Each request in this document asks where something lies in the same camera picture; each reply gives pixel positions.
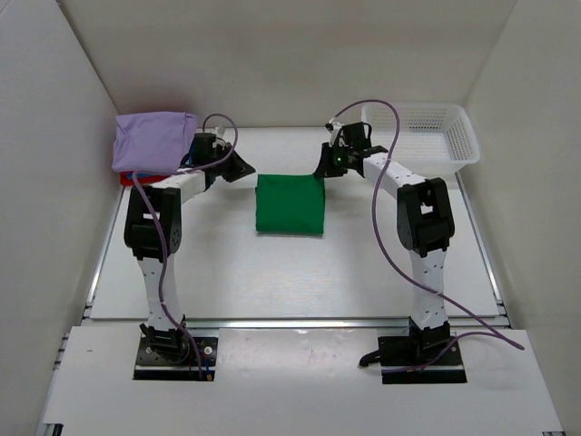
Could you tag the green t-shirt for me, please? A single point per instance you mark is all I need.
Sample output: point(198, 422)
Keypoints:
point(290, 204)

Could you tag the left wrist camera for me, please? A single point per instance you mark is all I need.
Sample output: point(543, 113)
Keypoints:
point(206, 148)

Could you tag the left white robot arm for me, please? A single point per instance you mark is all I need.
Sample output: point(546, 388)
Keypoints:
point(153, 232)

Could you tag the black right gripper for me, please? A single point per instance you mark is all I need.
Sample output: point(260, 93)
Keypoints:
point(325, 168)

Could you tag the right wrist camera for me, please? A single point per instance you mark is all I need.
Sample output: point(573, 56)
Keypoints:
point(357, 135)

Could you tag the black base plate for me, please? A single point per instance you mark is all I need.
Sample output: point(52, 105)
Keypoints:
point(402, 362)
point(150, 365)

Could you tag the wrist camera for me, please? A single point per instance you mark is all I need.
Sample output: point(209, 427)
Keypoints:
point(206, 148)
point(357, 135)

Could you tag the white plastic basket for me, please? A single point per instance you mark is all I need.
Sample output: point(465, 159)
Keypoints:
point(434, 139)

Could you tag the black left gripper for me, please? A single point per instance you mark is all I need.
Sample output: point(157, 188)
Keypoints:
point(241, 169)

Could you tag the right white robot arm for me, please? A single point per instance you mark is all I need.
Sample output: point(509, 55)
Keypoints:
point(424, 224)

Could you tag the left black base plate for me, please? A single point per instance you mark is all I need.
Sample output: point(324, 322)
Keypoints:
point(150, 365)

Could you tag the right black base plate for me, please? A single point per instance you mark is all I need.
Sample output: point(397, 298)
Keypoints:
point(402, 362)

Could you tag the folded blue t-shirt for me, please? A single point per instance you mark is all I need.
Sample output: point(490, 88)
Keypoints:
point(140, 175)

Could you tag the folded lilac t-shirt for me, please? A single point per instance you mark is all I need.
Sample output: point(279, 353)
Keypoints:
point(152, 142)

